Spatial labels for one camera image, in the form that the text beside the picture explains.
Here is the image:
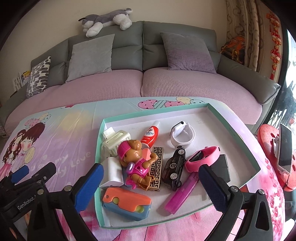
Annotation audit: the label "white charger block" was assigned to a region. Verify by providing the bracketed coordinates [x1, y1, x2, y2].
[99, 157, 124, 189]

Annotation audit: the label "orange blue toy knife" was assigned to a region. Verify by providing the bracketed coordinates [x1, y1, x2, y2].
[102, 187, 152, 221]

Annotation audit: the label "black power adapter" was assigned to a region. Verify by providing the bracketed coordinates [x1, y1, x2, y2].
[211, 154, 230, 183]

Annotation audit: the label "white hair claw clip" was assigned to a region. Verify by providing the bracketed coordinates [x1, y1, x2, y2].
[101, 127, 131, 159]

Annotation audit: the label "pink puppy toy figure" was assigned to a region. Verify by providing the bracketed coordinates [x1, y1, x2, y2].
[117, 140, 158, 191]

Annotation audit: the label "pink kids watch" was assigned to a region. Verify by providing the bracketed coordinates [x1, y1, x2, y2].
[185, 146, 221, 173]

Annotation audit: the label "pink lighter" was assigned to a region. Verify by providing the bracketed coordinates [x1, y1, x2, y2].
[165, 172, 199, 214]

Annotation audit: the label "gold patterned lighter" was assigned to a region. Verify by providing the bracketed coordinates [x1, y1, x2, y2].
[148, 147, 164, 191]

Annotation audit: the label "black toy car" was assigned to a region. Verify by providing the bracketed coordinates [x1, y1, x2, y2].
[161, 146, 186, 191]

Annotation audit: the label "red white tube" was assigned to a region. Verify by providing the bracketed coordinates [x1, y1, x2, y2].
[140, 120, 160, 149]

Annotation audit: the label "white smart watch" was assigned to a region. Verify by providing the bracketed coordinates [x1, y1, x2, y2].
[170, 121, 196, 148]

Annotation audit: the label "cartoon print table cloth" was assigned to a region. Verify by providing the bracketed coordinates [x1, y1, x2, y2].
[0, 96, 286, 241]

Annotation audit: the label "smartphone on stand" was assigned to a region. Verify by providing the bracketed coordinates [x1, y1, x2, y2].
[278, 123, 292, 174]

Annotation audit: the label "teal white box lid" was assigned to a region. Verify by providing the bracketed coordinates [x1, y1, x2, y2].
[94, 104, 260, 229]

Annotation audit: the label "books beside sofa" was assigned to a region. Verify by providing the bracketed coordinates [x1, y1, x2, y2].
[13, 70, 31, 91]

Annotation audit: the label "red round stool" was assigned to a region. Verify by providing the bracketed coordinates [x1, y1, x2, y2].
[257, 124, 295, 192]

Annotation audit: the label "black white patterned cushion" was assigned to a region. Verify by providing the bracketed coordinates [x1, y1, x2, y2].
[26, 56, 51, 98]

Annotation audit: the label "light grey cushion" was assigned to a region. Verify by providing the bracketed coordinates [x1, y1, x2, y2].
[66, 34, 115, 82]

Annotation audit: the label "pink sofa seat cover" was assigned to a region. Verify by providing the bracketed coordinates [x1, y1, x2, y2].
[1, 68, 262, 135]

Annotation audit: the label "grey sofa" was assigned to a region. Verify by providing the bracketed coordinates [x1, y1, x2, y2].
[0, 21, 282, 130]

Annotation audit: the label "grey white plush dog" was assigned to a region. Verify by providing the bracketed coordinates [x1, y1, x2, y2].
[78, 8, 133, 38]

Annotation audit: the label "orange red decoration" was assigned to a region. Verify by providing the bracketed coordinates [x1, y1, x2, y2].
[220, 35, 245, 65]

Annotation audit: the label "purple grey cushion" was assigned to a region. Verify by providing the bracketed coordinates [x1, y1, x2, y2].
[160, 32, 216, 74]

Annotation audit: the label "red hanging ornament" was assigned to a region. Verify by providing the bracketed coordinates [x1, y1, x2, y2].
[266, 12, 282, 81]

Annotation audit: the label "beige patterned curtain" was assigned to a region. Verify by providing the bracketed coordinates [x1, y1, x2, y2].
[226, 1, 265, 72]

